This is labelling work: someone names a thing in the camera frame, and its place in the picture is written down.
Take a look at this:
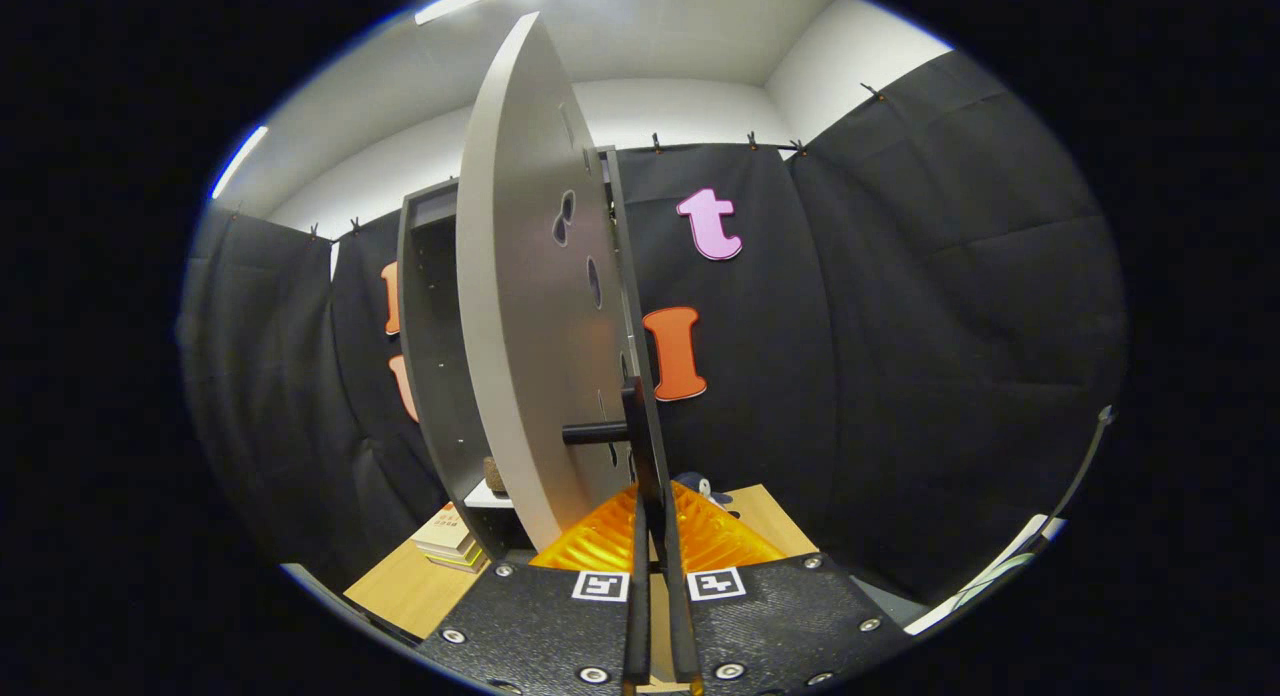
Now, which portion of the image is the beige shoe cabinet door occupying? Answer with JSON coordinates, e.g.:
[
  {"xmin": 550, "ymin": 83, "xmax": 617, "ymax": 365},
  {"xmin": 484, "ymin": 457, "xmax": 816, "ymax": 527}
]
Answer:
[{"xmin": 455, "ymin": 11, "xmax": 641, "ymax": 552}]

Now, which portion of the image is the thin black pole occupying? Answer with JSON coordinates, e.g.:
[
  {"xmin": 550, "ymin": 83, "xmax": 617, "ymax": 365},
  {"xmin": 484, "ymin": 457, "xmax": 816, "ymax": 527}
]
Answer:
[{"xmin": 1035, "ymin": 404, "xmax": 1117, "ymax": 542}]

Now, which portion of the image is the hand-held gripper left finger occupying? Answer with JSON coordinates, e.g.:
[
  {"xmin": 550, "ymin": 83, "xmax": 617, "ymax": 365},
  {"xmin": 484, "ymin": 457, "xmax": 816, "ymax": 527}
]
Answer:
[{"xmin": 413, "ymin": 481, "xmax": 653, "ymax": 696}]

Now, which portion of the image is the dark blue white object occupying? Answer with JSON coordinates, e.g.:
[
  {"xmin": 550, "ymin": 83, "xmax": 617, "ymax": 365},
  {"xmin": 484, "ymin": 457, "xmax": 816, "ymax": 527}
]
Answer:
[{"xmin": 675, "ymin": 471, "xmax": 736, "ymax": 507}]

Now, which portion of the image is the tan cover book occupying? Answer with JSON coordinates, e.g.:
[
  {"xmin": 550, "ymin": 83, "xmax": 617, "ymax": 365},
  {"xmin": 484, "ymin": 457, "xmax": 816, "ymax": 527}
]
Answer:
[{"xmin": 412, "ymin": 503, "xmax": 479, "ymax": 555}]

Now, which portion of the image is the black backdrop cloth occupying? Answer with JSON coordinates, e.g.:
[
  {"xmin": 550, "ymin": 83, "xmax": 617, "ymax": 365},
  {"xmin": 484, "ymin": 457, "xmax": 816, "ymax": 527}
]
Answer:
[{"xmin": 180, "ymin": 51, "xmax": 1131, "ymax": 607}]

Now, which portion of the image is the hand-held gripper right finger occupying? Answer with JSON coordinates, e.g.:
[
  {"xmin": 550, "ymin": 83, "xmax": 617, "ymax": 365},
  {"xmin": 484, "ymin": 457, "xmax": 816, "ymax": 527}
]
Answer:
[{"xmin": 655, "ymin": 481, "xmax": 913, "ymax": 696}]

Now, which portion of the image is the white board edge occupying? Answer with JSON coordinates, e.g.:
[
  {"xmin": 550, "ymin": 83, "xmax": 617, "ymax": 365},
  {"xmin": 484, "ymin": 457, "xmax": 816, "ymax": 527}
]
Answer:
[{"xmin": 903, "ymin": 514, "xmax": 1068, "ymax": 637}]

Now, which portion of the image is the black cabinet door handle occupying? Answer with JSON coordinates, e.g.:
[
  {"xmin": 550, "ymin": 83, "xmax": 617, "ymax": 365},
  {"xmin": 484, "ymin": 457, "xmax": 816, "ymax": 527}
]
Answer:
[{"xmin": 562, "ymin": 376, "xmax": 669, "ymax": 537}]

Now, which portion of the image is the dark grey shoe cabinet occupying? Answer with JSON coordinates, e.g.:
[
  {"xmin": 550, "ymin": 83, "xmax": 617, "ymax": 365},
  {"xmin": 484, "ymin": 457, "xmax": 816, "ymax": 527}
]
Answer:
[{"xmin": 397, "ymin": 144, "xmax": 661, "ymax": 562}]

